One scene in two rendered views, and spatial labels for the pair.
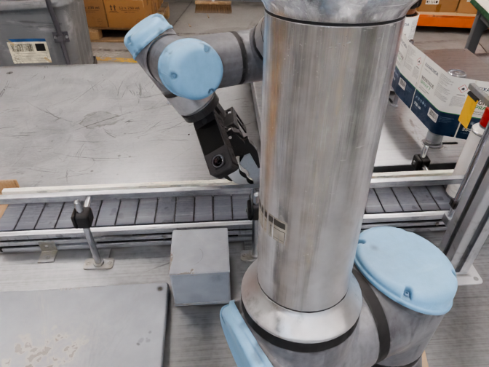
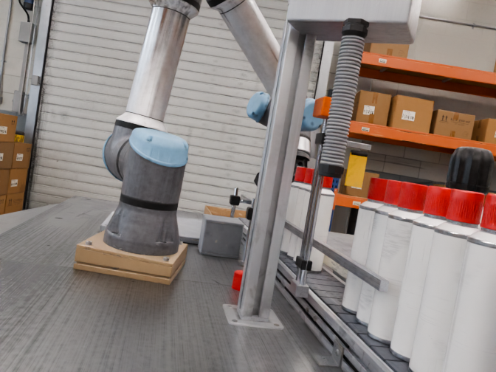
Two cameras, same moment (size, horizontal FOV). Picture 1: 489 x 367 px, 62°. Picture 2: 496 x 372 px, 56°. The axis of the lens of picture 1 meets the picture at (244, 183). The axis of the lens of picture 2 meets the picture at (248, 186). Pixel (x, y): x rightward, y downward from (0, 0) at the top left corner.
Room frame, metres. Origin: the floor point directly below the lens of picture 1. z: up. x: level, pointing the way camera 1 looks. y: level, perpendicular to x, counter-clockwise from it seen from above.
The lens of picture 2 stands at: (0.37, -1.12, 1.08)
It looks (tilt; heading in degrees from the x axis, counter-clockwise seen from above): 3 degrees down; 83
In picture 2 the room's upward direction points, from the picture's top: 9 degrees clockwise
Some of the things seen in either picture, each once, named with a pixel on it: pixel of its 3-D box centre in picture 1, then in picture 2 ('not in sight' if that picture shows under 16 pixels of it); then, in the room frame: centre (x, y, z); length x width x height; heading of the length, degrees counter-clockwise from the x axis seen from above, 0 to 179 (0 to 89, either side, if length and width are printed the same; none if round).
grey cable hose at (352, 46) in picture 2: not in sight; (342, 100); (0.55, -0.51, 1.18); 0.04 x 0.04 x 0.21
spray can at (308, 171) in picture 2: not in sight; (305, 214); (0.63, -0.11, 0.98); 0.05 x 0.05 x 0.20
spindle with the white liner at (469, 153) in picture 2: not in sight; (460, 221); (0.91, -0.24, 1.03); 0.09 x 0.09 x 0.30
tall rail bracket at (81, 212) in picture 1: (90, 226); (239, 214); (0.52, 0.28, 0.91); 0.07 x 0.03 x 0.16; 4
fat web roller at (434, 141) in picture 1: (444, 110); not in sight; (0.84, -0.46, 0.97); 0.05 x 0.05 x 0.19
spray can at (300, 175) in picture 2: not in sight; (296, 210); (0.62, -0.06, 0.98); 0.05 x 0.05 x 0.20
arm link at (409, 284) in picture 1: (388, 292); (154, 164); (0.29, -0.17, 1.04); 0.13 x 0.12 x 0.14; 116
